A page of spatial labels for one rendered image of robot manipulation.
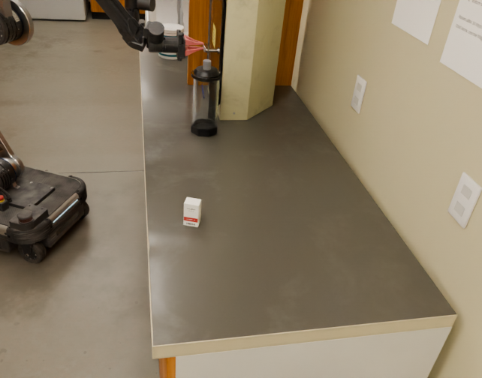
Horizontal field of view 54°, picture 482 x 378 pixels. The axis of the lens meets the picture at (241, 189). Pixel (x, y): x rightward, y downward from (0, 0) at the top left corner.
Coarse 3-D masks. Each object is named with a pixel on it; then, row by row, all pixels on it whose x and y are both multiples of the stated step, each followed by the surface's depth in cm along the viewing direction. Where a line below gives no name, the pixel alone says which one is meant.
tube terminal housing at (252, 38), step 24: (240, 0) 161; (264, 0) 166; (240, 24) 166; (264, 24) 172; (240, 48) 171; (264, 48) 178; (240, 72) 176; (264, 72) 185; (240, 96) 181; (264, 96) 193
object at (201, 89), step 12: (192, 72) 163; (204, 84) 162; (216, 84) 164; (204, 96) 164; (216, 96) 166; (192, 108) 171; (204, 108) 167; (216, 108) 169; (192, 120) 173; (204, 120) 169; (216, 120) 173
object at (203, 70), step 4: (204, 60) 162; (208, 60) 162; (204, 64) 161; (208, 64) 161; (196, 68) 163; (200, 68) 163; (204, 68) 162; (208, 68) 162; (212, 68) 164; (216, 68) 164; (196, 72) 162; (200, 72) 161; (204, 72) 160; (208, 72) 161; (212, 72) 161; (216, 72) 162; (204, 76) 160; (208, 76) 160; (212, 76) 161
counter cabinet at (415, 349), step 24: (384, 336) 108; (408, 336) 110; (432, 336) 112; (168, 360) 99; (192, 360) 100; (216, 360) 102; (240, 360) 103; (264, 360) 105; (288, 360) 107; (312, 360) 108; (336, 360) 110; (360, 360) 112; (384, 360) 114; (408, 360) 116; (432, 360) 118
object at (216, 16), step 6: (216, 0) 174; (222, 0) 162; (216, 6) 175; (222, 6) 162; (216, 12) 175; (222, 12) 163; (210, 18) 191; (216, 18) 176; (222, 18) 164; (210, 24) 192; (216, 24) 176; (222, 24) 165; (210, 30) 192; (216, 30) 177; (222, 30) 167; (210, 36) 193; (216, 36) 177; (222, 36) 168; (210, 42) 193; (216, 42) 178; (222, 42) 169; (210, 48) 194; (216, 48) 178; (210, 54) 195; (216, 54) 179; (216, 60) 179; (216, 66) 180
